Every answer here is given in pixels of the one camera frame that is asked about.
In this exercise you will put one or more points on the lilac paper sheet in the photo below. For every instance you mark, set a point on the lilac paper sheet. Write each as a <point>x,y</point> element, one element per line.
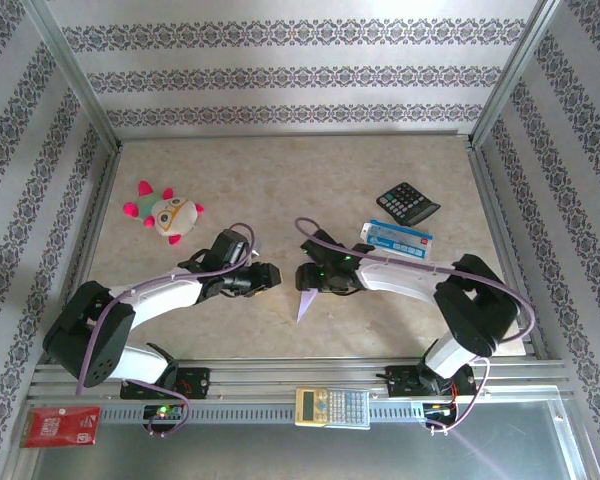
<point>306,305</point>

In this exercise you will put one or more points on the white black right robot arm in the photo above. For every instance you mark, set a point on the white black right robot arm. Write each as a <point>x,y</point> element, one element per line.
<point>395,281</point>

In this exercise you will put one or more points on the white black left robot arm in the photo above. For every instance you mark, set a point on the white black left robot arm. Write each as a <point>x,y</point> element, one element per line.
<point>165,297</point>

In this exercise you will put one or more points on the shiny steel sheet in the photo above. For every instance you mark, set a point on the shiny steel sheet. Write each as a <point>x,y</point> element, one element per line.
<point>280,455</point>

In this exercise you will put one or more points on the blue white packet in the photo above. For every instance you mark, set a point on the blue white packet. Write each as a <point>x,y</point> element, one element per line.
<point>400,241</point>

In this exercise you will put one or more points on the plush toy with pink feet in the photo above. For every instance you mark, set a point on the plush toy with pink feet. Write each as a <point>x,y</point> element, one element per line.
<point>172,215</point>

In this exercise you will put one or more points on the black desk calculator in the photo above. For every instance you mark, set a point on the black desk calculator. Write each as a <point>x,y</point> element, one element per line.
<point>407,202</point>

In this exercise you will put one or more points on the beige scientific calculator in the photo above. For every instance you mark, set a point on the beige scientific calculator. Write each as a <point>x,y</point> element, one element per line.
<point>330,407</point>

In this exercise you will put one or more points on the red packet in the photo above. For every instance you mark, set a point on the red packet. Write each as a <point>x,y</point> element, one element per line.
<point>60,427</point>

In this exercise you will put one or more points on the wide aluminium mounting rail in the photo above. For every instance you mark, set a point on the wide aluminium mounting rail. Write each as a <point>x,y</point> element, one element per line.
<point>290,375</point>

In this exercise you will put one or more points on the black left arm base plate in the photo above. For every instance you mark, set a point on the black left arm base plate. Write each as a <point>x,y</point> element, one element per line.
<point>200,382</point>

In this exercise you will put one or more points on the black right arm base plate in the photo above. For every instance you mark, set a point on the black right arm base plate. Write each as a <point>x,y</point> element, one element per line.
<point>397,382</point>

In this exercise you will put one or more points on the thin aluminium wall rail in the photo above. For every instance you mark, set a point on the thin aluminium wall rail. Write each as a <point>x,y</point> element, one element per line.
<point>290,135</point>

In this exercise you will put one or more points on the aluminium side rail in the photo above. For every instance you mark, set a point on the aluminium side rail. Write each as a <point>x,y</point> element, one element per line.
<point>89,250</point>
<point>498,225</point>

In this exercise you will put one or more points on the aluminium frame post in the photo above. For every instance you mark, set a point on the aluminium frame post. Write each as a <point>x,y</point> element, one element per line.
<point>515,65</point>
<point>72,65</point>

